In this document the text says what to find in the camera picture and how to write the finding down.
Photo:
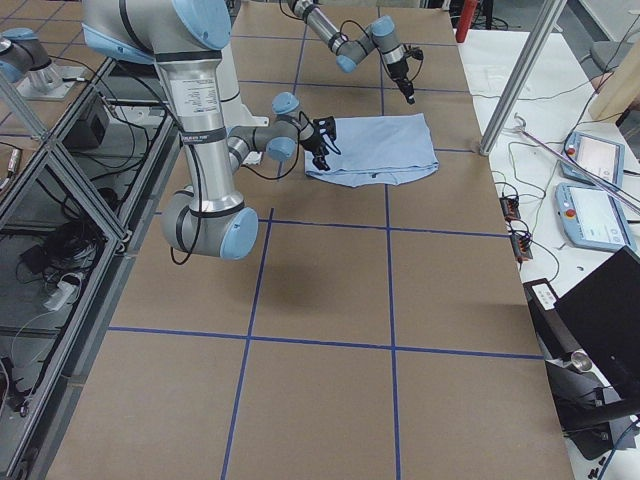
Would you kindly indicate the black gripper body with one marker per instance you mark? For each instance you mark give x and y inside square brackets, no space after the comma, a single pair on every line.
[313,143]
[398,73]

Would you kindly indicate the red cylinder object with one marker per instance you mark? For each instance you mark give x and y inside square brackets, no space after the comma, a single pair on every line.
[465,20]

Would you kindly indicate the light blue t-shirt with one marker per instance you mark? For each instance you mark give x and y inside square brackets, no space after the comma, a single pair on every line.
[390,150]

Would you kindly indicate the small electronics board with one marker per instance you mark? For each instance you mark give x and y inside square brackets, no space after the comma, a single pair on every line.
[510,208]
[521,242]

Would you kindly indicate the teach pendant tablet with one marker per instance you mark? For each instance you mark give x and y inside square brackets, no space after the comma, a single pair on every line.
[598,156]
[592,219]

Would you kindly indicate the aluminium frame rack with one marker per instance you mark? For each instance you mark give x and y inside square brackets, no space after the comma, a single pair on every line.
[70,228]

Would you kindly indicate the black monitor on stand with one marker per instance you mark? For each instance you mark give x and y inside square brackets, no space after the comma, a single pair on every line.
[590,337]

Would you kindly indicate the aluminium frame post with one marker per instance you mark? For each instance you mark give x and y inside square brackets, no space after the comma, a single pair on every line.
[533,46]

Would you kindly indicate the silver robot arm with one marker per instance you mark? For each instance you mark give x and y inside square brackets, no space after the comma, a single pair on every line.
[351,43]
[184,41]

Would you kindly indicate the far teach pendant tablet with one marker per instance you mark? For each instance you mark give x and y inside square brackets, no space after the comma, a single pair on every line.
[598,156]

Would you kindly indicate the near teach pendant tablet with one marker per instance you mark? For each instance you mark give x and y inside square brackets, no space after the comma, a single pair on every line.
[592,219]

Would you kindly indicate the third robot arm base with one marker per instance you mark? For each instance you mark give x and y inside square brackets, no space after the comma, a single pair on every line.
[25,62]

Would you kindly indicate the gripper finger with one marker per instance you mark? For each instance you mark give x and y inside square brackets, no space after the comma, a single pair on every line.
[320,163]
[407,89]

